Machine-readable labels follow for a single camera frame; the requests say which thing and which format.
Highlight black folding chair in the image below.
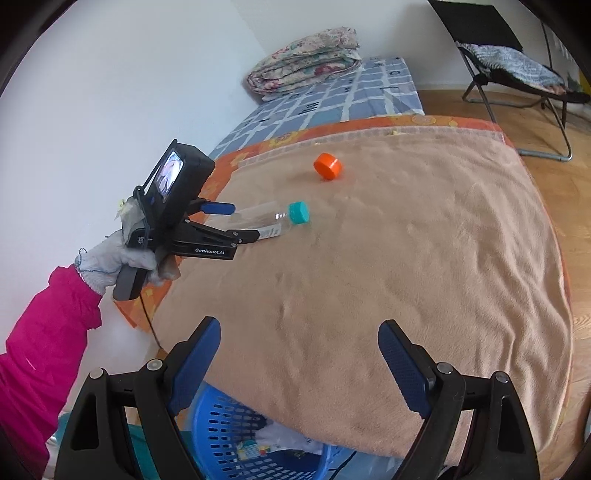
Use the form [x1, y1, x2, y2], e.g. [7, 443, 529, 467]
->
[427, 0, 591, 162]

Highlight grey patterned chair cushion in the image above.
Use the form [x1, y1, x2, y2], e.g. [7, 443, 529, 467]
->
[456, 41, 567, 92]

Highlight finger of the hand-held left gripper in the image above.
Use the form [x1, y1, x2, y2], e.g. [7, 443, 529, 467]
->
[185, 219, 260, 246]
[187, 198, 236, 216]

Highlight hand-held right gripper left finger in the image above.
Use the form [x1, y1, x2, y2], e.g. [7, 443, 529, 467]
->
[55, 316, 222, 480]

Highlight blue plastic basket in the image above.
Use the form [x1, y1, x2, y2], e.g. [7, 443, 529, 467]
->
[175, 382, 352, 480]

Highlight beige blanket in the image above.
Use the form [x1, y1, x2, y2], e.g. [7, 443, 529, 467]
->
[151, 127, 574, 468]

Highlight crumpled white plastic bag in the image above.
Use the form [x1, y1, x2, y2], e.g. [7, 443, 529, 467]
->
[255, 421, 325, 459]

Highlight orange bottle cap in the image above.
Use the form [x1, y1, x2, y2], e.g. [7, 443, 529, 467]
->
[313, 152, 346, 182]

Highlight person's left hand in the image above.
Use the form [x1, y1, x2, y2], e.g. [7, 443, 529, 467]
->
[75, 228, 182, 296]

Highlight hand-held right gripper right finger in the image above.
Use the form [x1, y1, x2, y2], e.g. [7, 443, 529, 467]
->
[377, 318, 541, 480]

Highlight clear bottle with teal cap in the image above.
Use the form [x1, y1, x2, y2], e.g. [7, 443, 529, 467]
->
[228, 200, 311, 241]

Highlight folded floral quilt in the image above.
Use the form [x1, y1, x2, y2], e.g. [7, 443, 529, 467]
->
[246, 27, 363, 97]

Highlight blue checked bed sheet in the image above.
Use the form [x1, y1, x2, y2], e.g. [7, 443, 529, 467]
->
[208, 55, 425, 160]

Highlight black cable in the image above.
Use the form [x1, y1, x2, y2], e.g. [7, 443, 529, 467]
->
[140, 295, 163, 357]

